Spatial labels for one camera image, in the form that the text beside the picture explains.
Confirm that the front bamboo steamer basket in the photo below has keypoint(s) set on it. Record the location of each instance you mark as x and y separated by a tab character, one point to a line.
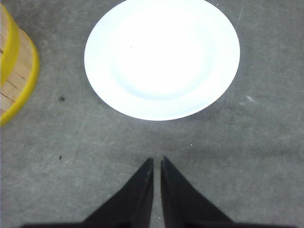
19	67

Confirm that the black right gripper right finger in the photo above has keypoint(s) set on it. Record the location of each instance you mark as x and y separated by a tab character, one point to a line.
183	206

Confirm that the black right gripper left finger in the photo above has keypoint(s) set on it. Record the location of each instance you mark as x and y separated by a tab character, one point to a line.
131	206

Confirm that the white plate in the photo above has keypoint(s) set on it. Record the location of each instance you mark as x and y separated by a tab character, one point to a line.
161	60

